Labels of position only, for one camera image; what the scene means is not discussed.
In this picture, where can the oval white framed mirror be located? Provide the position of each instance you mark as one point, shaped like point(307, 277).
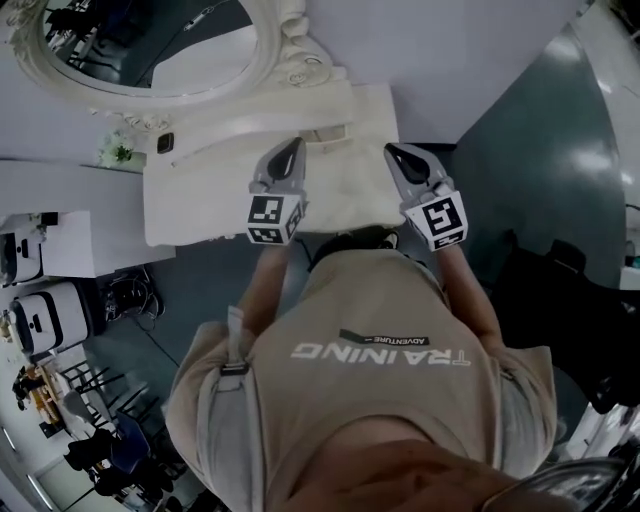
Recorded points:
point(150, 105)

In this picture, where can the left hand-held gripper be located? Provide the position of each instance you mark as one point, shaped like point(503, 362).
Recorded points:
point(272, 215)

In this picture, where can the black frame chair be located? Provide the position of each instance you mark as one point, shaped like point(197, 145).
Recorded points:
point(115, 450)

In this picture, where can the person's right forearm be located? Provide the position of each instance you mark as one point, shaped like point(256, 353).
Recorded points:
point(467, 295)

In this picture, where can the cluttered wooden table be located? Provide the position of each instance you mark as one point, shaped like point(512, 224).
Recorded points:
point(37, 400)

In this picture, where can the person's black trousers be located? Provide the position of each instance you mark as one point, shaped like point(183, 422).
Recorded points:
point(345, 245)

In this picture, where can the white flowers in vase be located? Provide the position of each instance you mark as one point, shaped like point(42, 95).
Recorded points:
point(119, 150)

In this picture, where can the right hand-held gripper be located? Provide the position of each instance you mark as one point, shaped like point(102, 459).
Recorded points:
point(440, 215)

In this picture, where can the person's right shoe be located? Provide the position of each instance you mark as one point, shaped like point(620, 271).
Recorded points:
point(390, 239)

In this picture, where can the white and black robot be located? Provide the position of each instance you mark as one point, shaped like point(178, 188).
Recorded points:
point(52, 320)
point(20, 257)

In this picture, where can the small black device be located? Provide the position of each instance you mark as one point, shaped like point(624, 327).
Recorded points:
point(165, 143)

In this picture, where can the person's left forearm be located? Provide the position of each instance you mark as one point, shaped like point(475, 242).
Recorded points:
point(267, 290)

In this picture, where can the person's beige printed shirt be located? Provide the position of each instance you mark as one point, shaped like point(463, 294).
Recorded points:
point(370, 400)

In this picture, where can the dark curved headset rim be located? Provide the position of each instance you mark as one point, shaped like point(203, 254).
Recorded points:
point(565, 487)

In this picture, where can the white ornate dressing table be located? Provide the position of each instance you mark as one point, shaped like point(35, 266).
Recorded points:
point(350, 200)

